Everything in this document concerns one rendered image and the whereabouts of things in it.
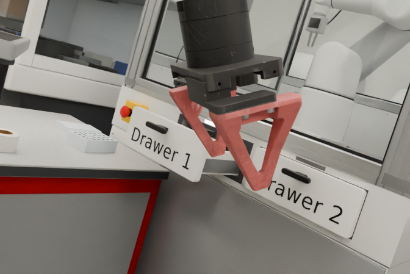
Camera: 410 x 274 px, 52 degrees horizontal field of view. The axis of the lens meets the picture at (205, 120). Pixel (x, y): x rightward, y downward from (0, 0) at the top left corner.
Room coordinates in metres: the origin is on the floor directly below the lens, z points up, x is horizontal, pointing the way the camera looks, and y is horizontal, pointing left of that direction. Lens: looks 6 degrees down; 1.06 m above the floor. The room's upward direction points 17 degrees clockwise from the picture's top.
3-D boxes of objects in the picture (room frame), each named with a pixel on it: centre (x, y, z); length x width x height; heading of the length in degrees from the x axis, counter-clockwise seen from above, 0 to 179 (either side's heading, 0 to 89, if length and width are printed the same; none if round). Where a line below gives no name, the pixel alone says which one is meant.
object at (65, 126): (1.42, 0.40, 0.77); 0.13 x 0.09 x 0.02; 136
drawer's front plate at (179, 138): (1.06, 0.08, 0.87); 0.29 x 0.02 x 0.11; 48
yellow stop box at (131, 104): (1.39, 0.23, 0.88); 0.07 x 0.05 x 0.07; 48
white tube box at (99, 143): (1.23, 0.30, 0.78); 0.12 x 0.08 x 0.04; 149
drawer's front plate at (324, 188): (0.98, -0.26, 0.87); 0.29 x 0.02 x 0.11; 48
